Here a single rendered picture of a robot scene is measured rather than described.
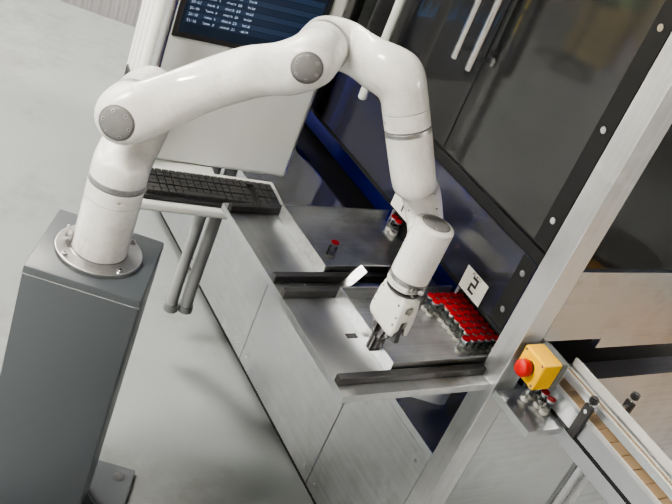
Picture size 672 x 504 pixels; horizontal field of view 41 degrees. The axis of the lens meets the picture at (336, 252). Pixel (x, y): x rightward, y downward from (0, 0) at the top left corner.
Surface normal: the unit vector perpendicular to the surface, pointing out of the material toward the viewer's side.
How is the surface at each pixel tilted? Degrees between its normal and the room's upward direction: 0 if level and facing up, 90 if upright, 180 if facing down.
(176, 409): 0
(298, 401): 90
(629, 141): 90
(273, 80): 119
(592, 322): 90
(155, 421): 0
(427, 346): 0
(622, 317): 90
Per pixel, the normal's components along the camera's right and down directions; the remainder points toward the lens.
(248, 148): 0.32, 0.59
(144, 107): 0.24, 0.19
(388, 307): -0.82, 0.00
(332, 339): 0.34, -0.80
